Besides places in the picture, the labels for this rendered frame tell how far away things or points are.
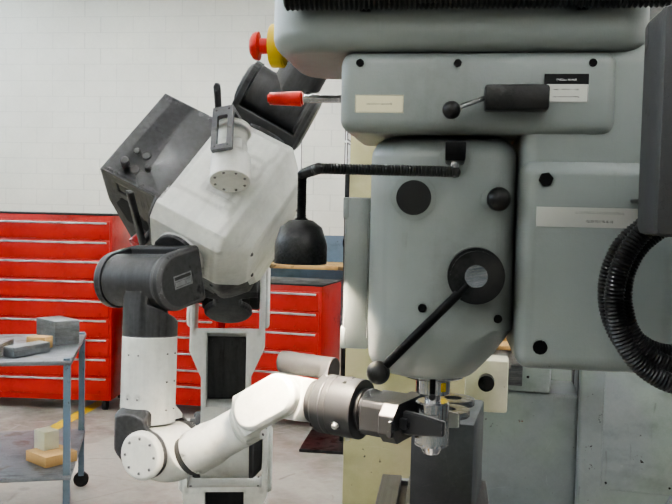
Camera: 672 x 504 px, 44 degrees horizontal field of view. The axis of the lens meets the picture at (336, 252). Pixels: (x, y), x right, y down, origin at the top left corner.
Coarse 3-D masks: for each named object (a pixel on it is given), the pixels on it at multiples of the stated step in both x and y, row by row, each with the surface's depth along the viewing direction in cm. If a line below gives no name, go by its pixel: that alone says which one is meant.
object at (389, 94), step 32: (352, 64) 103; (384, 64) 102; (416, 64) 102; (448, 64) 101; (480, 64) 101; (512, 64) 100; (544, 64) 100; (576, 64) 99; (608, 64) 99; (352, 96) 103; (384, 96) 102; (416, 96) 102; (448, 96) 101; (480, 96) 101; (576, 96) 99; (608, 96) 99; (352, 128) 104; (384, 128) 103; (416, 128) 102; (448, 128) 102; (480, 128) 101; (512, 128) 101; (544, 128) 100; (576, 128) 100; (608, 128) 100
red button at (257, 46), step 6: (252, 36) 115; (258, 36) 115; (252, 42) 114; (258, 42) 115; (264, 42) 115; (252, 48) 115; (258, 48) 115; (264, 48) 115; (252, 54) 115; (258, 54) 116; (258, 60) 117
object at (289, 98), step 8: (272, 96) 126; (280, 96) 125; (288, 96) 125; (296, 96) 125; (304, 96) 125; (312, 96) 125; (320, 96) 125; (328, 96) 125; (336, 96) 125; (272, 104) 126; (280, 104) 126; (288, 104) 126; (296, 104) 125
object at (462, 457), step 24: (456, 408) 163; (480, 408) 170; (456, 432) 157; (480, 432) 171; (432, 456) 158; (456, 456) 157; (480, 456) 173; (432, 480) 159; (456, 480) 157; (480, 480) 175
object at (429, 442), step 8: (416, 408) 115; (432, 416) 113; (440, 416) 113; (448, 416) 115; (448, 424) 115; (448, 432) 115; (416, 440) 115; (424, 440) 114; (432, 440) 113; (440, 440) 114; (432, 448) 113; (440, 448) 114
